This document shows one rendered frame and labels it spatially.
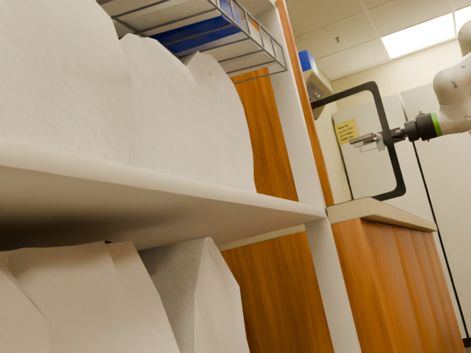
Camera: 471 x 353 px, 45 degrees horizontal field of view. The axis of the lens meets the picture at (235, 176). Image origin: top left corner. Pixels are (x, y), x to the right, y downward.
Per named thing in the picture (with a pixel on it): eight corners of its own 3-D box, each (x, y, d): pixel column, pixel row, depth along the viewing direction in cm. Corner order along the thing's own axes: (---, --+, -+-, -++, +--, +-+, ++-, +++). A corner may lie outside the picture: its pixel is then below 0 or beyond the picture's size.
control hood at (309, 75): (287, 104, 204) (282, 78, 206) (312, 122, 234) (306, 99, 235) (318, 94, 200) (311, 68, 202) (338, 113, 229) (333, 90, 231)
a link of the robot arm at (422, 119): (437, 136, 196) (439, 141, 204) (428, 105, 198) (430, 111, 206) (419, 141, 198) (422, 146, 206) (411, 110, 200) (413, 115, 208)
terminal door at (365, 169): (320, 217, 196) (294, 108, 204) (407, 194, 182) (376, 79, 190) (319, 217, 196) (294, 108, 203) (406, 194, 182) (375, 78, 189)
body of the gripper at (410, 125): (415, 122, 208) (390, 129, 211) (413, 117, 200) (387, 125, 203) (421, 141, 206) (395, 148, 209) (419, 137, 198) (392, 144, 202)
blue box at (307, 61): (287, 80, 209) (281, 58, 211) (294, 87, 218) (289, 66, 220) (312, 71, 205) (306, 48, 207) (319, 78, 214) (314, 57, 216)
